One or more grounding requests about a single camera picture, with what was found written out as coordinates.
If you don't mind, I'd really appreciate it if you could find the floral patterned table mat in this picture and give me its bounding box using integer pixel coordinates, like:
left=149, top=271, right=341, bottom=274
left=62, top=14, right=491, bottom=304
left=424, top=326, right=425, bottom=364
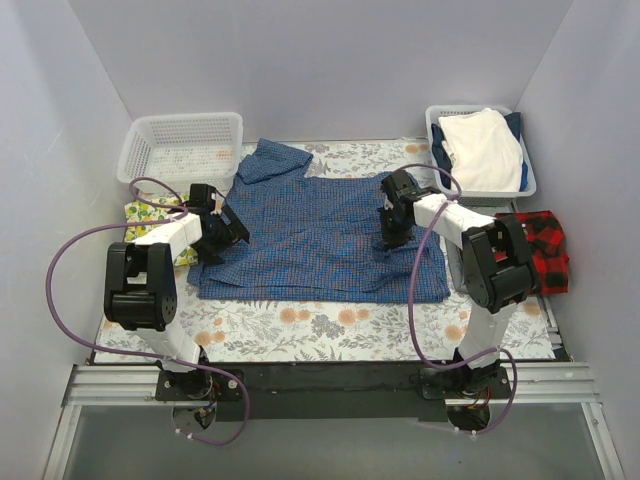
left=94, top=139, right=559, bottom=362

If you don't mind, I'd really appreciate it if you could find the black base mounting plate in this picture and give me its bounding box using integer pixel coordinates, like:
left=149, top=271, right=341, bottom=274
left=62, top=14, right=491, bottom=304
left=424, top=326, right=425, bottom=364
left=155, top=361, right=512, bottom=428

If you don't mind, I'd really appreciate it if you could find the white folded shirt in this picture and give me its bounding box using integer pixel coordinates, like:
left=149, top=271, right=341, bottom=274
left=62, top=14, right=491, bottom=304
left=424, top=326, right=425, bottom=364
left=437, top=107, right=525, bottom=194

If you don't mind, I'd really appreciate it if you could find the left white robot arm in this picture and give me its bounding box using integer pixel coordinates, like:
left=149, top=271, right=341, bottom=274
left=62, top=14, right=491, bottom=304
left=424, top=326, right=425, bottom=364
left=104, top=184, right=250, bottom=400

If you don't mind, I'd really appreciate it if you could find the blue checkered long sleeve shirt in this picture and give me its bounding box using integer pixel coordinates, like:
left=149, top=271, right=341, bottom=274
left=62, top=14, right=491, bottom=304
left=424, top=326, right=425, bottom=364
left=187, top=139, right=419, bottom=303

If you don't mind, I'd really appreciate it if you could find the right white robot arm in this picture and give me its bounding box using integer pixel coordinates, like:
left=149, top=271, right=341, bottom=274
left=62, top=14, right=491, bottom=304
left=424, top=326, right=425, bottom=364
left=379, top=167, right=540, bottom=398

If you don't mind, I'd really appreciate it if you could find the lemon print folded cloth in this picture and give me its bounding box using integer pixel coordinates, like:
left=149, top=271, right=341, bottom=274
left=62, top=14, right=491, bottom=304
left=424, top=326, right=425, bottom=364
left=124, top=195, right=198, bottom=267

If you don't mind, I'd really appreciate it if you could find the left white plastic basket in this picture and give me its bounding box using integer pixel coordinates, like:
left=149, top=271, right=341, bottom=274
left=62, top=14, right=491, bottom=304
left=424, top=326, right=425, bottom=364
left=116, top=112, right=243, bottom=195

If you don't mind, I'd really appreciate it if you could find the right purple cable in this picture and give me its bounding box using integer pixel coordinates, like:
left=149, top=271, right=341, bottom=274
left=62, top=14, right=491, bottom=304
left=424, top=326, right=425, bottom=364
left=387, top=163, right=517, bottom=437

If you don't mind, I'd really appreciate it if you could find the aluminium frame rail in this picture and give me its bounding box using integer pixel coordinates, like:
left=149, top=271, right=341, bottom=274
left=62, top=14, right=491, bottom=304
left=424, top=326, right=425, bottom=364
left=62, top=365, right=168, bottom=407

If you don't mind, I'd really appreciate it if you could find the red black plaid shirt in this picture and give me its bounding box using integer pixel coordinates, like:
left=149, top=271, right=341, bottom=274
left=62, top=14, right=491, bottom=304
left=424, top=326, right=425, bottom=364
left=513, top=210, right=570, bottom=295

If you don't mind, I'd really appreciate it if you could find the purple cable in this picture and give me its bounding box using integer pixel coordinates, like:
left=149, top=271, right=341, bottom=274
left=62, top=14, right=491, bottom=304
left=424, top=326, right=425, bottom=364
left=44, top=177, right=251, bottom=445
left=387, top=163, right=517, bottom=437

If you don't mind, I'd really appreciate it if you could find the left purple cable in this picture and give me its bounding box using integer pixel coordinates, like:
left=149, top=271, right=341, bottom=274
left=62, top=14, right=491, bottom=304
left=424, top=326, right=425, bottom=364
left=44, top=177, right=251, bottom=445

